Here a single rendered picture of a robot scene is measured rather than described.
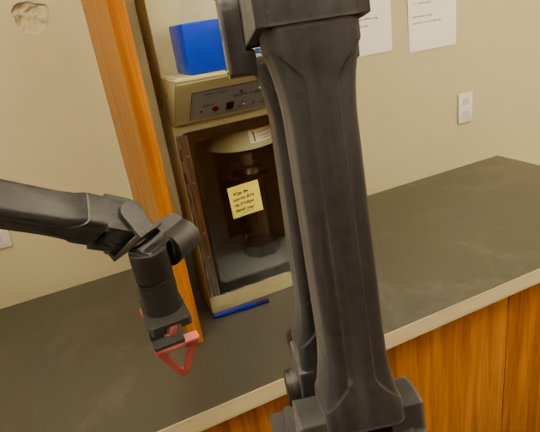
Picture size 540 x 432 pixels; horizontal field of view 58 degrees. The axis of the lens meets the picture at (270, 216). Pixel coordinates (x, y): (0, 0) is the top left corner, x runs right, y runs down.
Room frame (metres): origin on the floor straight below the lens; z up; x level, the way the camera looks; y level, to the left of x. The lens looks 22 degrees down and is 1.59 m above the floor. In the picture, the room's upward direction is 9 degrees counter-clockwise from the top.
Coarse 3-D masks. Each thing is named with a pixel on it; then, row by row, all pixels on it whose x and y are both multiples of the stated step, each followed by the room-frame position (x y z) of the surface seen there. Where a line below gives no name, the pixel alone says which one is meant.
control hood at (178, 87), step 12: (216, 72) 0.94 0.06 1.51; (168, 84) 0.97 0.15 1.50; (180, 84) 0.92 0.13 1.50; (192, 84) 0.93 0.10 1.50; (204, 84) 0.94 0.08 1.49; (216, 84) 0.95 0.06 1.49; (228, 84) 0.97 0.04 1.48; (168, 96) 0.99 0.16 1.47; (180, 96) 0.94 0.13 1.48; (168, 108) 1.01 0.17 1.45; (180, 108) 0.96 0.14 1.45; (252, 108) 1.05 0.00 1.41; (180, 120) 0.99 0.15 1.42; (204, 120) 1.02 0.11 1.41
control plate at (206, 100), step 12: (240, 84) 0.98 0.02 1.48; (252, 84) 0.99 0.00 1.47; (192, 96) 0.95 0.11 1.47; (204, 96) 0.96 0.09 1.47; (216, 96) 0.98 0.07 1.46; (228, 96) 0.99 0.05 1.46; (240, 96) 1.01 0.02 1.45; (252, 96) 1.02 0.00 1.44; (192, 108) 0.97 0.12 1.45; (204, 108) 0.99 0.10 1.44; (240, 108) 1.03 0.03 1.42; (192, 120) 1.00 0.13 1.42
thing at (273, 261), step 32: (224, 128) 1.05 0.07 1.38; (256, 128) 1.07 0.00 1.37; (224, 160) 1.04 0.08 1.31; (256, 160) 1.07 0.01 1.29; (224, 192) 1.04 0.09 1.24; (224, 224) 1.03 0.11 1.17; (256, 224) 1.06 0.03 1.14; (224, 256) 1.03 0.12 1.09; (256, 256) 1.05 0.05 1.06; (288, 256) 1.08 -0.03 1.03; (224, 288) 1.02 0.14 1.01
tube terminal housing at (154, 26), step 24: (144, 0) 1.02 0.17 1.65; (168, 0) 1.04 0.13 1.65; (192, 0) 1.05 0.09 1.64; (144, 24) 1.07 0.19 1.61; (168, 24) 1.03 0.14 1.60; (168, 48) 1.03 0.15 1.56; (168, 72) 1.03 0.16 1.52; (168, 120) 1.04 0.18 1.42; (216, 120) 1.05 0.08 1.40; (240, 120) 1.07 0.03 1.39; (168, 144) 1.10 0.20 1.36; (192, 216) 1.02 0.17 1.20; (264, 288) 1.07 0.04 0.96; (216, 312) 1.02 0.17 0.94
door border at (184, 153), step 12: (180, 144) 1.01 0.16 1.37; (180, 156) 1.01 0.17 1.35; (192, 168) 1.02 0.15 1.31; (192, 180) 1.01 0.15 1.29; (192, 192) 1.01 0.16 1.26; (192, 204) 1.01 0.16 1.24; (204, 228) 1.02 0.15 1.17; (204, 240) 1.01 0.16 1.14; (204, 252) 1.01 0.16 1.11; (204, 264) 1.01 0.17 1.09; (216, 276) 1.02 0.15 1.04; (216, 288) 1.01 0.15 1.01
